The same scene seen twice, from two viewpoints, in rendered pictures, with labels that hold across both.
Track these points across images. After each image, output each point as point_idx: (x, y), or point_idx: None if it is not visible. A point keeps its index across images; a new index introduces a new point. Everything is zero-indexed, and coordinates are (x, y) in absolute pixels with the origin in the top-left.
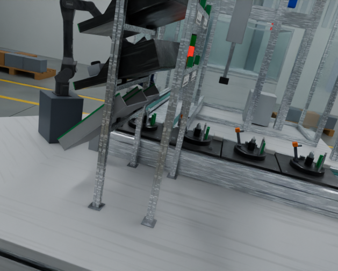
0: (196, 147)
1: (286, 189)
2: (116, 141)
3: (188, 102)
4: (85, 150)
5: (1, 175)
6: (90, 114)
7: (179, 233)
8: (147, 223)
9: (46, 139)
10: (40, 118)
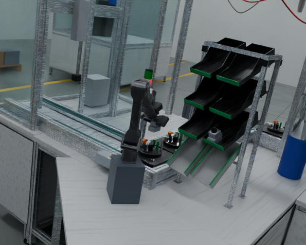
0: None
1: None
2: (165, 172)
3: None
4: (152, 191)
5: (193, 229)
6: (229, 160)
7: (249, 191)
8: (243, 197)
9: (133, 202)
10: (118, 190)
